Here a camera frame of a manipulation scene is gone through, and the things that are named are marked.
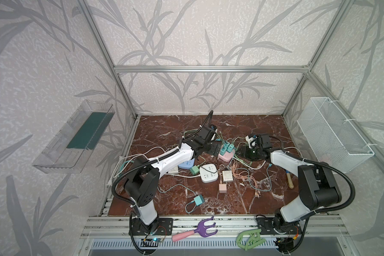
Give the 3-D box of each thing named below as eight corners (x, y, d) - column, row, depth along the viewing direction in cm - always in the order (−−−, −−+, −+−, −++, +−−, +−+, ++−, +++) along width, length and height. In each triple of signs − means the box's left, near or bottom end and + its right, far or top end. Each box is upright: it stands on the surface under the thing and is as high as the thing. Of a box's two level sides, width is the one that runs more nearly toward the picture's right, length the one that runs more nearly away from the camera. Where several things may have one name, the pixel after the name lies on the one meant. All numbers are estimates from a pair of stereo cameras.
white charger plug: (223, 181, 89) (223, 179, 87) (222, 172, 92) (222, 170, 90) (232, 181, 89) (233, 179, 87) (231, 172, 92) (232, 170, 90)
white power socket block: (199, 182, 89) (199, 180, 86) (199, 165, 95) (199, 163, 93) (218, 182, 89) (218, 180, 87) (217, 165, 95) (217, 163, 93)
